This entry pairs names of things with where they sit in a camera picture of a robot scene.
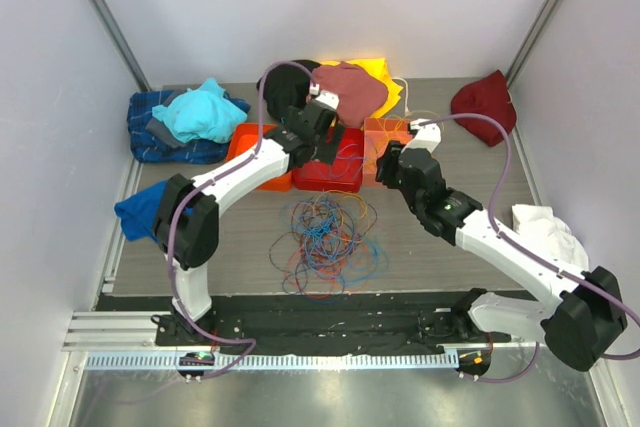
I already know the blue wire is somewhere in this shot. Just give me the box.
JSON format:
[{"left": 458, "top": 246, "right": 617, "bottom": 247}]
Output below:
[{"left": 309, "top": 141, "right": 364, "bottom": 183}]

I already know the orange wire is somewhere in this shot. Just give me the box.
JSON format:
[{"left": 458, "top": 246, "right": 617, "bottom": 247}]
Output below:
[{"left": 367, "top": 109, "right": 445, "bottom": 176}]

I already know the coloured wire pile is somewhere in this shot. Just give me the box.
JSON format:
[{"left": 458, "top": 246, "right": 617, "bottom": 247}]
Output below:
[{"left": 268, "top": 189, "right": 390, "bottom": 302}]

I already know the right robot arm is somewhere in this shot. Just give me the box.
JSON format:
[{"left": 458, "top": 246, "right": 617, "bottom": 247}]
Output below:
[{"left": 376, "top": 141, "right": 628, "bottom": 372}]

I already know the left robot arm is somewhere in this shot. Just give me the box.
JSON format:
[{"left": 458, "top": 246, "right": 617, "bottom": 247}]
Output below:
[{"left": 153, "top": 92, "right": 345, "bottom": 346}]

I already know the red plastic bin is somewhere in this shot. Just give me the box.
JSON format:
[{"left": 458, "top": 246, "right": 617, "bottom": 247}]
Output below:
[{"left": 292, "top": 128, "right": 364, "bottom": 193}]

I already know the salmon plastic bin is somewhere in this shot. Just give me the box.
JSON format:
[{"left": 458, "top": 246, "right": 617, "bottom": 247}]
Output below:
[{"left": 362, "top": 117, "right": 411, "bottom": 187}]

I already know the black cloth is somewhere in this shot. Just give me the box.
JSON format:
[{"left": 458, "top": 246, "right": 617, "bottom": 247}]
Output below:
[{"left": 262, "top": 64, "right": 310, "bottom": 122}]

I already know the dusty pink cloth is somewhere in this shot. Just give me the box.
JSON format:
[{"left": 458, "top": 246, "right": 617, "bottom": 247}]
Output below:
[{"left": 312, "top": 62, "right": 388, "bottom": 128}]

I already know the orange plastic bin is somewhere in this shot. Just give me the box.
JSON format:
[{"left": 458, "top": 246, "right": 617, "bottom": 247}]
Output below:
[{"left": 226, "top": 122, "right": 293, "bottom": 192}]

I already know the yellow cloth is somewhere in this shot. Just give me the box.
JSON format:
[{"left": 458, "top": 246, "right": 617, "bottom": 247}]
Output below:
[{"left": 321, "top": 58, "right": 403, "bottom": 118}]

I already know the light blue cloth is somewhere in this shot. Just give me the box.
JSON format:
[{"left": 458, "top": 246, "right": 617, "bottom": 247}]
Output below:
[{"left": 152, "top": 78, "right": 248, "bottom": 144}]

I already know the maroon cloth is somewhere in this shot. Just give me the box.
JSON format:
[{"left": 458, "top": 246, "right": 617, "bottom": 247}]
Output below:
[{"left": 451, "top": 70, "right": 517, "bottom": 147}]

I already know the white cloth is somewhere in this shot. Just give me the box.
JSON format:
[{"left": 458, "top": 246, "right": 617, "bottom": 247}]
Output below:
[{"left": 511, "top": 204, "right": 591, "bottom": 271}]

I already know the grey cloth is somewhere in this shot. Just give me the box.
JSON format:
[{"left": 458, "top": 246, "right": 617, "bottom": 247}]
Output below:
[{"left": 146, "top": 117, "right": 185, "bottom": 149}]

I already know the dark blue plaid cloth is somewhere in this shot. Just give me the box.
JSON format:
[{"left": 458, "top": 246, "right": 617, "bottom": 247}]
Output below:
[{"left": 126, "top": 89, "right": 230, "bottom": 164}]

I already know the royal blue cloth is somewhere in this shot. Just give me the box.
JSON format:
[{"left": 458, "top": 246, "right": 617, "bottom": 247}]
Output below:
[{"left": 114, "top": 180, "right": 167, "bottom": 242}]

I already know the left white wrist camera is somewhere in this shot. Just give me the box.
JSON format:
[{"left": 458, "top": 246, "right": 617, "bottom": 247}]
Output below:
[{"left": 307, "top": 83, "right": 339, "bottom": 112}]

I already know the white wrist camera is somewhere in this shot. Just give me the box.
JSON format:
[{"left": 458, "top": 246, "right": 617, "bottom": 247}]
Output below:
[
  {"left": 307, "top": 83, "right": 339, "bottom": 112},
  {"left": 403, "top": 119, "right": 441, "bottom": 154}
]

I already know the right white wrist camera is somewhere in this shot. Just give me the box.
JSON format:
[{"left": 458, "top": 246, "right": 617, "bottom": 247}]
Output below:
[{"left": 403, "top": 119, "right": 441, "bottom": 154}]

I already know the white drawstring cord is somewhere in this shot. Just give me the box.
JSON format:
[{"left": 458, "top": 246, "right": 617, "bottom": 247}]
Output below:
[{"left": 392, "top": 77, "right": 413, "bottom": 118}]

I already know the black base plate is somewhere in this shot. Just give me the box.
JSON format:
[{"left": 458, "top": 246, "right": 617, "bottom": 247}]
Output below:
[{"left": 155, "top": 288, "right": 511, "bottom": 354}]

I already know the slotted cable duct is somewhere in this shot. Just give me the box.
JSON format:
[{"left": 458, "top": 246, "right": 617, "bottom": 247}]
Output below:
[{"left": 85, "top": 349, "right": 459, "bottom": 371}]

